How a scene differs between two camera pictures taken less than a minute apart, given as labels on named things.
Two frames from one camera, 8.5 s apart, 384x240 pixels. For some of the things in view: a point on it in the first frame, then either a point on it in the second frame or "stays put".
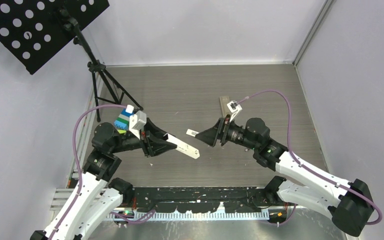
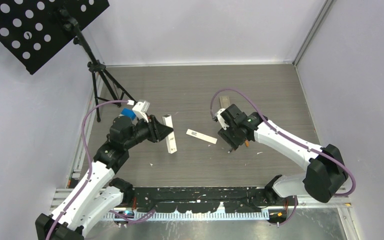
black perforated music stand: (33, 31) stays put
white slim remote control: (184, 147) -> (167, 121)
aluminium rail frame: (60, 195) stays put
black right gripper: (219, 131) -> (225, 134)
